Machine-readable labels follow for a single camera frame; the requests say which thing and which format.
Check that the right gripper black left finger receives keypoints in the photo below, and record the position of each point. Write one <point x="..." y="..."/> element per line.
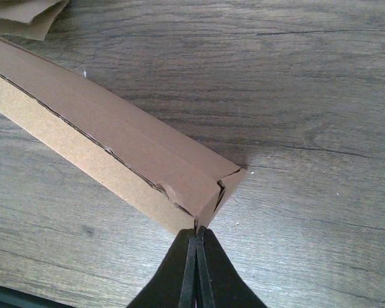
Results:
<point x="174" y="283"/>

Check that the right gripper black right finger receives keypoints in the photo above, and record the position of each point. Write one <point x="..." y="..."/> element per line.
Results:
<point x="218" y="283"/>

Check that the brown cardboard paper box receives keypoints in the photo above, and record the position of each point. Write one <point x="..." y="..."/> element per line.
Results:
<point x="161" y="172"/>

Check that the stack of flat cardboard sheets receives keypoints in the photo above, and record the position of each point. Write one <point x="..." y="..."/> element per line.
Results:
<point x="29" y="19"/>

